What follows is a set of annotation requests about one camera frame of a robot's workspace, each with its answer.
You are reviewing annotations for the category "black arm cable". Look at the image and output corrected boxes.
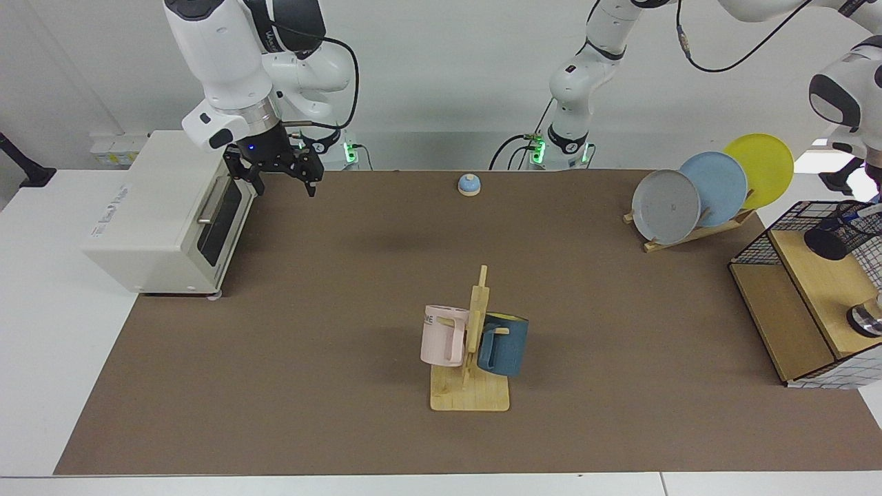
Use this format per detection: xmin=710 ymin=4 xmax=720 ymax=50
xmin=283 ymin=34 xmax=361 ymax=132
xmin=675 ymin=0 xmax=817 ymax=74

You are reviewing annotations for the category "grey plate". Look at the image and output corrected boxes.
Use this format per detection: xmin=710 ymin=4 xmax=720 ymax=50
xmin=631 ymin=169 xmax=702 ymax=245

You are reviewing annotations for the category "yellow plate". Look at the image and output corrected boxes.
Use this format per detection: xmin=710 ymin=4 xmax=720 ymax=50
xmin=722 ymin=133 xmax=795 ymax=211

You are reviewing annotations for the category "wooden plate rack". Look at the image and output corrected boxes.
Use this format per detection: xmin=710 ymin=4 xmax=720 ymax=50
xmin=623 ymin=209 xmax=757 ymax=254

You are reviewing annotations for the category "wooden cup stand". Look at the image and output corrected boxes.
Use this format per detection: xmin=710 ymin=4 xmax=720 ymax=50
xmin=430 ymin=265 xmax=511 ymax=413

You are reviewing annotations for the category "pink cup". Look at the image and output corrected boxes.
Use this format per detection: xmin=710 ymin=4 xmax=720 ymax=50
xmin=420 ymin=304 xmax=471 ymax=369

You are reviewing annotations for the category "brown table cloth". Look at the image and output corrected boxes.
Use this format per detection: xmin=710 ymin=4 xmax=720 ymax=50
xmin=54 ymin=169 xmax=882 ymax=476

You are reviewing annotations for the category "blue and white marker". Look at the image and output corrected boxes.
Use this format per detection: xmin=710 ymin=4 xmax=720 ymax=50
xmin=836 ymin=205 xmax=881 ymax=225

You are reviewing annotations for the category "black camera stand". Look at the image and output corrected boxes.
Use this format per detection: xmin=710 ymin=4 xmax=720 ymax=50
xmin=0 ymin=133 xmax=57 ymax=188
xmin=819 ymin=158 xmax=866 ymax=196

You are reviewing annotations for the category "black mesh pen holder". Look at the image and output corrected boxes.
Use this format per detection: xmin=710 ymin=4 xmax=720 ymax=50
xmin=804 ymin=205 xmax=882 ymax=261

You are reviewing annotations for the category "light blue plate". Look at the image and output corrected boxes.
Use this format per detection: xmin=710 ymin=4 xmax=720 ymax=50
xmin=679 ymin=151 xmax=749 ymax=228

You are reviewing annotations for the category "black base cable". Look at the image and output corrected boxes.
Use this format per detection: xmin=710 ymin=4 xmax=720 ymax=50
xmin=488 ymin=133 xmax=545 ymax=172

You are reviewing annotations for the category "shiny metal round container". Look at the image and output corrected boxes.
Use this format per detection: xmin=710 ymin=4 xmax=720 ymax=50
xmin=846 ymin=293 xmax=882 ymax=338

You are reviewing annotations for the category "pale toaster oven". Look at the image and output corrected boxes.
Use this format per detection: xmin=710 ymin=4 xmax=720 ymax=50
xmin=81 ymin=130 xmax=261 ymax=298

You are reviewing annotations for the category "teal cup with yellow inside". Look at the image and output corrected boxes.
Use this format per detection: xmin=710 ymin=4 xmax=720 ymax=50
xmin=477 ymin=312 xmax=530 ymax=378

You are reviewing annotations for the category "wire basket with wooden floor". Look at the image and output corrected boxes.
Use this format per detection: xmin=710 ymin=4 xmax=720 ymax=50
xmin=728 ymin=200 xmax=882 ymax=390

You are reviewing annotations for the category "white wall socket strip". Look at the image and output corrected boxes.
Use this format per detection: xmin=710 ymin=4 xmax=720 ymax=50
xmin=90 ymin=132 xmax=151 ymax=167

